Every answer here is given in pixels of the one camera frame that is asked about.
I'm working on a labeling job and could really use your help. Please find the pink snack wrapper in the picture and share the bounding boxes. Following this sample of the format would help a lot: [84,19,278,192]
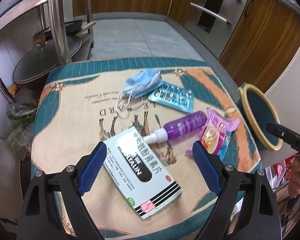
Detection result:
[194,108,240,160]

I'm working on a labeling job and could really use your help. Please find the purple spray bottle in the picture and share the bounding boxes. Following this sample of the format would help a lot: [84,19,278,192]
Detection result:
[143,111,207,144]

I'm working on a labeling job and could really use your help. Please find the blue foil sachet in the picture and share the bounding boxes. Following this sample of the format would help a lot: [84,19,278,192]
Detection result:
[148,81,194,113]

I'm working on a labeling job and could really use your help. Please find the white green medicine box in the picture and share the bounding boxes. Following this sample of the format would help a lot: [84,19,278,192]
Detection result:
[103,127,183,219]

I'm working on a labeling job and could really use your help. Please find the blue surgical face mask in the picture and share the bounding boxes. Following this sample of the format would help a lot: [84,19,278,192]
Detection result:
[115,69,162,114]

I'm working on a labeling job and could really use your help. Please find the wooden kitchen cabinets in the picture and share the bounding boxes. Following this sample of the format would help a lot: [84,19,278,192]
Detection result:
[72,0,300,91]

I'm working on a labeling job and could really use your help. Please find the person's right hand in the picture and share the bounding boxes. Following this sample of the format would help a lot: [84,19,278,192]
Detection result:
[288,160,300,198]

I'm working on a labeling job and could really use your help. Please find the teal bin with yellow rim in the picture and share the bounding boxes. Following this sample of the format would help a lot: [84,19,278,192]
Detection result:
[236,83,283,152]

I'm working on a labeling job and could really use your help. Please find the bag of green vegetables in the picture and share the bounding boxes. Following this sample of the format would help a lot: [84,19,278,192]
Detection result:
[5,100,38,161]

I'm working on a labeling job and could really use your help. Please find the teal and cream quilted mat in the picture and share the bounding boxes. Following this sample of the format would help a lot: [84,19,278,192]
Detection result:
[29,57,263,240]

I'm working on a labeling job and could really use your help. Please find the stainless steel oven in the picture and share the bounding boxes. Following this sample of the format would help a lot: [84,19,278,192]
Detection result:
[184,0,248,58]

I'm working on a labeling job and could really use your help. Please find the round dark pan lid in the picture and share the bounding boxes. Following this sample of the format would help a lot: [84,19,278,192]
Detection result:
[13,33,83,85]

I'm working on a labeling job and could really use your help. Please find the stainless steel shelf rack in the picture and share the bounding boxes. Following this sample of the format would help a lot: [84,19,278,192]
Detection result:
[0,0,96,106]

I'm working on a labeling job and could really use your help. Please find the black pan with wooden handle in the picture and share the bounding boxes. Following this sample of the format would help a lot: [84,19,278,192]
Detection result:
[33,20,96,48]

